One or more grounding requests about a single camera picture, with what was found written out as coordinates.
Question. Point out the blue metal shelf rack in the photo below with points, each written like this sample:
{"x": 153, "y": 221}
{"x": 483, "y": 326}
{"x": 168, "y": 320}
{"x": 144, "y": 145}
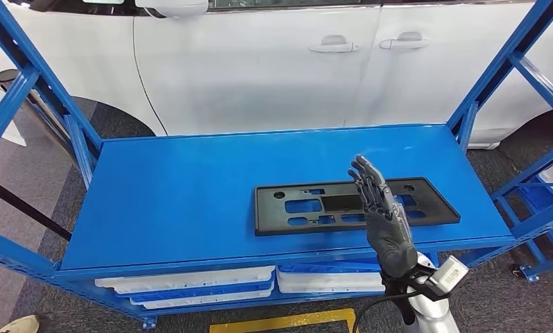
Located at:
{"x": 166, "y": 207}

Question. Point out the person's foot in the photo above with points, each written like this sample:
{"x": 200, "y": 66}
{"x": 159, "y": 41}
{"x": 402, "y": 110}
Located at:
{"x": 21, "y": 325}

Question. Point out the black plastic plate part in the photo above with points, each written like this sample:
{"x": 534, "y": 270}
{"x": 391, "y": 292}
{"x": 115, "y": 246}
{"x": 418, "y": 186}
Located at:
{"x": 267, "y": 216}

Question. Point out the grey metal stanchion post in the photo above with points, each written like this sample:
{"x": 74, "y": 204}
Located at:
{"x": 7, "y": 79}

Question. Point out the black barrier belt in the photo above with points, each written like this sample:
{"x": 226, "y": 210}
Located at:
{"x": 28, "y": 207}

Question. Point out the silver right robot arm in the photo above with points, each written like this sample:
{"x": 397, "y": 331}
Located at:
{"x": 434, "y": 317}

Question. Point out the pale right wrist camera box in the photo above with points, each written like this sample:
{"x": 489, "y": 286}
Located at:
{"x": 451, "y": 275}

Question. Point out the blue plastic bin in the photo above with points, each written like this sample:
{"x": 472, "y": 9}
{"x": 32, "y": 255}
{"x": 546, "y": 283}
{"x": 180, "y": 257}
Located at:
{"x": 212, "y": 290}
{"x": 326, "y": 266}

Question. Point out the blue metal rack with casters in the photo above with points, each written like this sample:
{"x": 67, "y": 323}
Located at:
{"x": 531, "y": 169}

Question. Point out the white car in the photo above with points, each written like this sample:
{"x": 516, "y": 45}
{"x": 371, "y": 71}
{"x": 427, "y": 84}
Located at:
{"x": 257, "y": 69}

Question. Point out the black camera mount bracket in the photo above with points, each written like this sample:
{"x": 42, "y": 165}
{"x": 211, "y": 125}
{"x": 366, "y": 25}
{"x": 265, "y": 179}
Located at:
{"x": 414, "y": 280}

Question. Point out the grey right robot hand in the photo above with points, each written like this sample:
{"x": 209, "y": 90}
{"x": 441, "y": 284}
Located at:
{"x": 388, "y": 239}

